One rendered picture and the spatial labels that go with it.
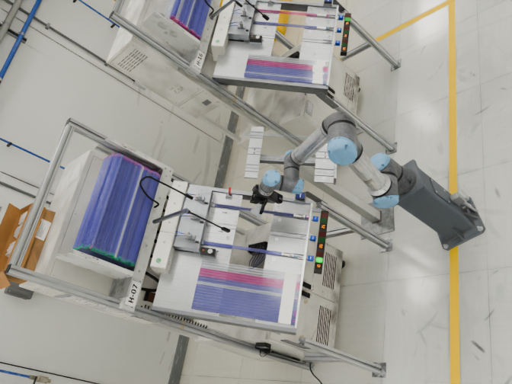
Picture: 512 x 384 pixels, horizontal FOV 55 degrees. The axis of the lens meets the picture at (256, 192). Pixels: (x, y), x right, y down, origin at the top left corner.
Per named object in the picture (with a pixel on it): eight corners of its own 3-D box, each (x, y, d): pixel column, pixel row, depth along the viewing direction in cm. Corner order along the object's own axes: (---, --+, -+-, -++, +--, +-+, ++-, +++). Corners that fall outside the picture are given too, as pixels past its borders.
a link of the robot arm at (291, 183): (305, 169, 234) (283, 165, 232) (304, 190, 228) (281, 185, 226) (300, 178, 240) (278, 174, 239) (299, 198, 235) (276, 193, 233)
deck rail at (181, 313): (296, 331, 240) (296, 328, 234) (296, 335, 239) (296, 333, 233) (154, 308, 248) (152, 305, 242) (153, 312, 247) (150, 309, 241)
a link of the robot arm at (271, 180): (282, 185, 225) (264, 181, 224) (276, 194, 235) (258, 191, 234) (283, 170, 228) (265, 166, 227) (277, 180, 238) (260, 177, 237)
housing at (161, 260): (192, 193, 277) (187, 181, 265) (171, 277, 256) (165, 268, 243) (178, 191, 278) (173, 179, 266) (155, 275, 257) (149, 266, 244)
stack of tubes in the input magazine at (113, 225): (161, 174, 258) (116, 149, 243) (134, 266, 236) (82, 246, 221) (148, 179, 267) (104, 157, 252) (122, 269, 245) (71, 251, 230)
